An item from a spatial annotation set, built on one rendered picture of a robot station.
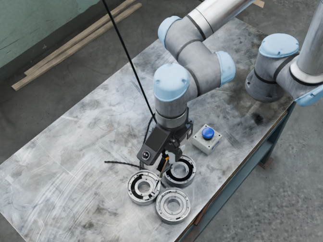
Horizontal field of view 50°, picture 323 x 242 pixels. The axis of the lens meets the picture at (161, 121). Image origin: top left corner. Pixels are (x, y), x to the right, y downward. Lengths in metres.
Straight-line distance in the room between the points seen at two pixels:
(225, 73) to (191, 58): 0.08
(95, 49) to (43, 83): 0.46
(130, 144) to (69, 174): 0.22
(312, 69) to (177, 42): 0.44
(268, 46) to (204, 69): 0.46
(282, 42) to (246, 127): 0.31
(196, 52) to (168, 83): 0.13
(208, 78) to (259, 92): 0.56
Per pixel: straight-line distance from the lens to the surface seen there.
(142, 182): 1.11
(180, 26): 0.85
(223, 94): 1.32
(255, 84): 1.30
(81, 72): 2.54
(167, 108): 0.76
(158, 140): 0.87
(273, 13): 3.00
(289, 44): 1.21
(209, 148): 1.14
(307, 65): 1.08
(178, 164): 1.13
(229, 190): 1.74
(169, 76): 0.72
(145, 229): 1.08
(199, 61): 0.78
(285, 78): 1.17
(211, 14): 0.85
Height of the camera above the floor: 1.83
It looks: 56 degrees down
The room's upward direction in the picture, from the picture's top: 3 degrees counter-clockwise
